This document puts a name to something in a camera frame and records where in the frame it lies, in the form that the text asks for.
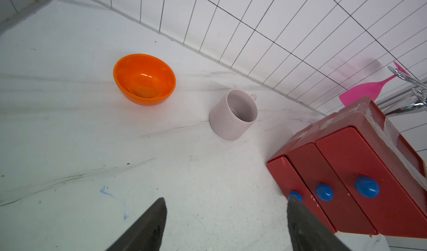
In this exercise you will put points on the pink hourglass stand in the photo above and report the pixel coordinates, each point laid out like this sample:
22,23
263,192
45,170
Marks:
370,90

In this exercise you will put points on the middle drawer blue knob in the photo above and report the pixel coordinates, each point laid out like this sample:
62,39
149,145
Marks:
324,192

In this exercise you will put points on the drawer blue knob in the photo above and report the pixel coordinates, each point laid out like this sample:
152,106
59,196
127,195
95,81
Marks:
295,194
367,187
324,192

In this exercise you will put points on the silver wire rack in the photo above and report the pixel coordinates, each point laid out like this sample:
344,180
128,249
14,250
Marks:
408,101

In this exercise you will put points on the bottom drawer blue knob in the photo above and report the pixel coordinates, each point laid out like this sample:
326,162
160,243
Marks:
295,194

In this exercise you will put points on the red drawer cabinet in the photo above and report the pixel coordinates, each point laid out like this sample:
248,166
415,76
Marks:
394,151

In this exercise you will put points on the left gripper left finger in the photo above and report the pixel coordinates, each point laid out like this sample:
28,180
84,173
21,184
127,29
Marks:
146,233

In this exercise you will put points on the orange bowl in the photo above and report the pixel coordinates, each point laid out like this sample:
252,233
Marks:
144,79

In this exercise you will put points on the top drawer blue knob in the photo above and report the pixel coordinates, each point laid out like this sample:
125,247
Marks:
367,187

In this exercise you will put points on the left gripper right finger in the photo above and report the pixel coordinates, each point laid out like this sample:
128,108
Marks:
307,233

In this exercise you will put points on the mauve mug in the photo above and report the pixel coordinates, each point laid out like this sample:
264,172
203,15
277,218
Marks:
234,114

